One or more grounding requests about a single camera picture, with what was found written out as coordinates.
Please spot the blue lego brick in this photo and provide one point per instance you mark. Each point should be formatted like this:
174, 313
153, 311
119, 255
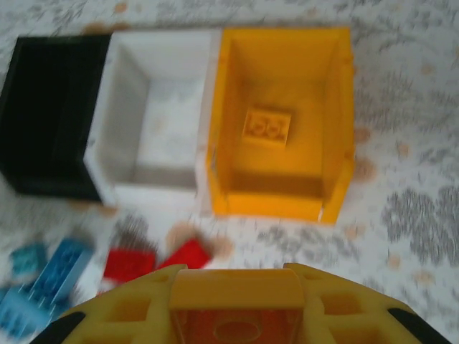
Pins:
28, 263
62, 272
21, 315

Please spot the black plastic bin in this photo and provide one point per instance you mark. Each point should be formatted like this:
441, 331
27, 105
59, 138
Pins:
43, 107

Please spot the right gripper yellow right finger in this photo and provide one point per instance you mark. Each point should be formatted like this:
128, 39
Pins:
351, 315

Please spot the yellow plastic bin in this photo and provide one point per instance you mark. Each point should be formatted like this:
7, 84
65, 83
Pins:
272, 71

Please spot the red lego brick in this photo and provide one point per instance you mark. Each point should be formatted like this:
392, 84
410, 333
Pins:
186, 254
129, 267

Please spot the yellow lego brick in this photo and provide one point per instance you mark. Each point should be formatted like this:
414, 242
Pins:
267, 125

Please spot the floral table cover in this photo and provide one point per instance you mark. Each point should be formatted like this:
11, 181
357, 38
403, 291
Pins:
394, 107

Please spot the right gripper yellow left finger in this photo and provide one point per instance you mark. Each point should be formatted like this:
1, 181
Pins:
118, 315

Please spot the white plastic bin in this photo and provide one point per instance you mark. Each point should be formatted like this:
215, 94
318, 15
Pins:
161, 107

